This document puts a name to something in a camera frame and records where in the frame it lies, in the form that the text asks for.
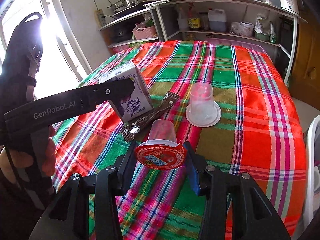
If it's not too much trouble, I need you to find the steel pot with lid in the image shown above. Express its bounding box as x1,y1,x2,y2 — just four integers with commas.
108,0,148,14

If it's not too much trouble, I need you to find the wooden door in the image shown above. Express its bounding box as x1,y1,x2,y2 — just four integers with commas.
289,9,320,109

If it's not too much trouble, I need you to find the plaid tablecloth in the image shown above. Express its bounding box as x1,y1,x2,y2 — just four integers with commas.
51,40,308,240

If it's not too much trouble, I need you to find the purple milk carton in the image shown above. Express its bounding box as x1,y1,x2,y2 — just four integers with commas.
99,62,153,122

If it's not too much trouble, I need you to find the white power strip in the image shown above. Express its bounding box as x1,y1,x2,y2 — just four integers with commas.
94,9,106,28

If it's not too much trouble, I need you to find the clear upturned jelly cup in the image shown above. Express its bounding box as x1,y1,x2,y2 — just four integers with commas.
186,82,221,128

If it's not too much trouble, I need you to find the white oil jug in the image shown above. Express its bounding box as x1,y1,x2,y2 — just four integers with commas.
208,8,227,33

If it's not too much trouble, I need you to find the pink plastic lid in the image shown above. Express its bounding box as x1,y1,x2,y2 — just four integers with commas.
206,38,263,51

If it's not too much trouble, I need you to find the dark soy sauce bottle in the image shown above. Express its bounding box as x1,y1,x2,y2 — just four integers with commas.
188,3,201,31

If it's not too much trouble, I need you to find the pink plastic basket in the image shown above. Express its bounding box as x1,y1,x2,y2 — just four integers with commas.
132,26,157,40

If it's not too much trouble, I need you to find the person's left hand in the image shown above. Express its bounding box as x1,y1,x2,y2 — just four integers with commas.
1,126,56,184

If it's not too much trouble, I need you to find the white round trash bin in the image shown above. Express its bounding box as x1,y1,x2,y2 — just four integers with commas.
303,115,319,229

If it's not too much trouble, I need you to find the red lid jelly cup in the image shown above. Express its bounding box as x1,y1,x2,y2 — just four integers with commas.
135,120,187,170

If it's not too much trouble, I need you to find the white metal shelf rack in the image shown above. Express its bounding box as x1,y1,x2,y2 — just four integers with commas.
145,0,300,84

